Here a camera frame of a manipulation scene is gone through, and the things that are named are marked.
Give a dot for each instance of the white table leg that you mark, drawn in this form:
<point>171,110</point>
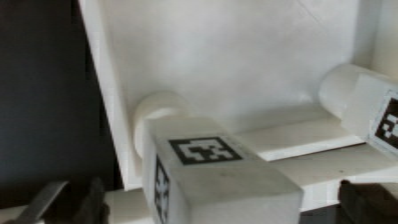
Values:
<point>359,98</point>
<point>212,185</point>

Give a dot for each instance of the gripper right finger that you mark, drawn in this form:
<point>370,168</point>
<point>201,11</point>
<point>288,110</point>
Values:
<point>368,203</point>

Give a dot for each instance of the white U-shaped fence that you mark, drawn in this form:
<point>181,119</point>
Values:
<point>316,171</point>

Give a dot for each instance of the white square table top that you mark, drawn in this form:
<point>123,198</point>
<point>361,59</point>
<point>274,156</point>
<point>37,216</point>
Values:
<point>238,54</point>

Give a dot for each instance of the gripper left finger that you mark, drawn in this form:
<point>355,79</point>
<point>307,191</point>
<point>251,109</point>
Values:
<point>66,204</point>

